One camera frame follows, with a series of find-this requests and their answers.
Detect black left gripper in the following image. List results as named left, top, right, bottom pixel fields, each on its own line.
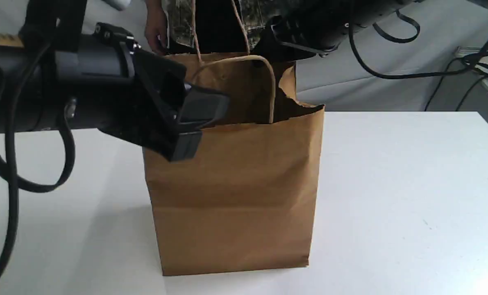
left=93, top=23, right=229, bottom=162

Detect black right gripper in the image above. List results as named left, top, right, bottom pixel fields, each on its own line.
left=252, top=16, right=343, bottom=62

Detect brown paper bag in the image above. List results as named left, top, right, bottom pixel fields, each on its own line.
left=142, top=0, right=325, bottom=277

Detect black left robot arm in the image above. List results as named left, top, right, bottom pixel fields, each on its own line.
left=0, top=0, right=229, bottom=161

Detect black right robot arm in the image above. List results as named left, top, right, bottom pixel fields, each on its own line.
left=251, top=0, right=421, bottom=62

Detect person's right hand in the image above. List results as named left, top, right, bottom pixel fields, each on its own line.
left=145, top=0, right=168, bottom=55

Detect camouflage jacket torso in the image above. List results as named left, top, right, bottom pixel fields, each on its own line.
left=162, top=0, right=300, bottom=55

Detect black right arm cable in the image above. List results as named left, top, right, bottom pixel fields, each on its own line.
left=347, top=8, right=488, bottom=80

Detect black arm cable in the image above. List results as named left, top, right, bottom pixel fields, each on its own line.
left=347, top=8, right=488, bottom=80
left=0, top=41, right=76, bottom=291

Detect black cables at right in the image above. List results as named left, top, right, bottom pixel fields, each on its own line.
left=423, top=20, right=488, bottom=112

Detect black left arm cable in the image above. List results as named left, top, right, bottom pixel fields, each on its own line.
left=0, top=41, right=76, bottom=291

